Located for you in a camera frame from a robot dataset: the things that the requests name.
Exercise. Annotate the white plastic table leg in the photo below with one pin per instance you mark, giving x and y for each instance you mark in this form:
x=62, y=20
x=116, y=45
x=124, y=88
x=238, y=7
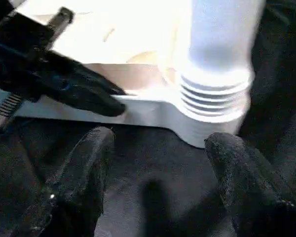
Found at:
x=217, y=49

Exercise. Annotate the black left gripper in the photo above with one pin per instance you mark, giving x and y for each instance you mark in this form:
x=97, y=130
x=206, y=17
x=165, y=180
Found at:
x=15, y=49

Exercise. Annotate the white plastic table top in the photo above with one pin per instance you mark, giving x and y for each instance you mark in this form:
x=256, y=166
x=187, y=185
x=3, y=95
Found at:
x=128, y=39

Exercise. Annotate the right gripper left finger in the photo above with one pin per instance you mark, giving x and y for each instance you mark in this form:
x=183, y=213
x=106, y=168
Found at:
x=74, y=187

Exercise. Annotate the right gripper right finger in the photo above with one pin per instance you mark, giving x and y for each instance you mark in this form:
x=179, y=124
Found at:
x=256, y=187

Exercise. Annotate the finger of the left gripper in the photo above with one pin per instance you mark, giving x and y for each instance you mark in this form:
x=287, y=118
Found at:
x=84, y=94

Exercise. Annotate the black work mat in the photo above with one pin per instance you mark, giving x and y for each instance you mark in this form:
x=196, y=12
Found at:
x=153, y=173

